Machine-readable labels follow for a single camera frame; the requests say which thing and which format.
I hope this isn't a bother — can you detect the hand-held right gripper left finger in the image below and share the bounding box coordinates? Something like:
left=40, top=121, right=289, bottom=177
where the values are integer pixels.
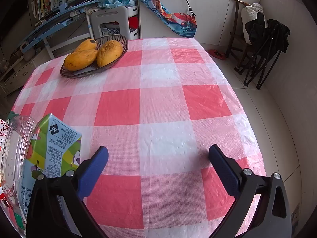
left=26, top=146, right=109, bottom=238

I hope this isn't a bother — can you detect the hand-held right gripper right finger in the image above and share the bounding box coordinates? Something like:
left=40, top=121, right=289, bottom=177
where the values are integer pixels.
left=208, top=144, right=293, bottom=238

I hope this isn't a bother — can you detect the green drink carton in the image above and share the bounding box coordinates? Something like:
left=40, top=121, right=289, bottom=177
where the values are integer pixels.
left=19, top=113, right=82, bottom=228

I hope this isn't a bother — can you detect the clear plastic box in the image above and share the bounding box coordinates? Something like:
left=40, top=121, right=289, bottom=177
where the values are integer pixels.
left=0, top=115, right=37, bottom=238

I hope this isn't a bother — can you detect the pink white checked tablecloth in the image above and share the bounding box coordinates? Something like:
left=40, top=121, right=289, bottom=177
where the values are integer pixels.
left=11, top=38, right=266, bottom=238

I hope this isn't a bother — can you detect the long yellow mango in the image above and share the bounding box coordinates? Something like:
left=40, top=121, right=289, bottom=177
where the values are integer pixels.
left=64, top=49, right=99, bottom=71

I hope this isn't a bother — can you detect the red slipper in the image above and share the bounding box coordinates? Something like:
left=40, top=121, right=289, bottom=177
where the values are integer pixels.
left=207, top=49, right=227, bottom=60

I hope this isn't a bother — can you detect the plump speckled yellow mango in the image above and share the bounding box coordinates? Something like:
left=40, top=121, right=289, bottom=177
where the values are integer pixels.
left=96, top=40, right=123, bottom=67

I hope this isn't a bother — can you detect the cream TV cabinet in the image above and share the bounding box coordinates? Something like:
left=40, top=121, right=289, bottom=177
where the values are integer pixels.
left=0, top=55, right=37, bottom=97

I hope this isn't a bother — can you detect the yellow mango with dark stem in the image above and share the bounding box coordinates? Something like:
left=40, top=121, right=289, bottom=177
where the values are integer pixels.
left=74, top=39, right=97, bottom=53

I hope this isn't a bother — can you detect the dark woven fruit basket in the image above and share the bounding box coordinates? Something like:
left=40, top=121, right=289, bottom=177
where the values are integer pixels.
left=60, top=35, right=129, bottom=79

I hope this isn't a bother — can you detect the dark wooden chair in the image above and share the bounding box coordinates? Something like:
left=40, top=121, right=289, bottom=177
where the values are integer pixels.
left=225, top=0, right=253, bottom=60

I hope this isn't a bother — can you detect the blue study desk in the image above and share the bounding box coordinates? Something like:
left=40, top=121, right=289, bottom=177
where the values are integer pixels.
left=20, top=0, right=102, bottom=60

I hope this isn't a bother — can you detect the colourful printed bag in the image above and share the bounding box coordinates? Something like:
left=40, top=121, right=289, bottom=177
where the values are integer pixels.
left=131, top=0, right=197, bottom=39

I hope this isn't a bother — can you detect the white plastic bag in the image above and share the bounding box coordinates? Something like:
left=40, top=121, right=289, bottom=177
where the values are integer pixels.
left=241, top=3, right=264, bottom=45

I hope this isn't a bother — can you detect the white plastic stool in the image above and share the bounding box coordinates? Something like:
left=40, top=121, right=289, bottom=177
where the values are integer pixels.
left=90, top=6, right=130, bottom=40

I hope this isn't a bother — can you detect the white cabinet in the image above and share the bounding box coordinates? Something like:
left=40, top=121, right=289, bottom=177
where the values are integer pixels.
left=139, top=0, right=262, bottom=45

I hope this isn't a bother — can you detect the white storage box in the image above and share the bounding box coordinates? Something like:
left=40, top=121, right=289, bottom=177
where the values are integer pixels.
left=127, top=5, right=139, bottom=40

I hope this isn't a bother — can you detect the row of books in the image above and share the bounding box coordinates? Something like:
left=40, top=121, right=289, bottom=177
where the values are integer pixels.
left=31, top=0, right=65, bottom=21

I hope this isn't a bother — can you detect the white cable bundle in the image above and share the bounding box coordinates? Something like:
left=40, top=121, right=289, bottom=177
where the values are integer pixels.
left=101, top=26, right=122, bottom=36

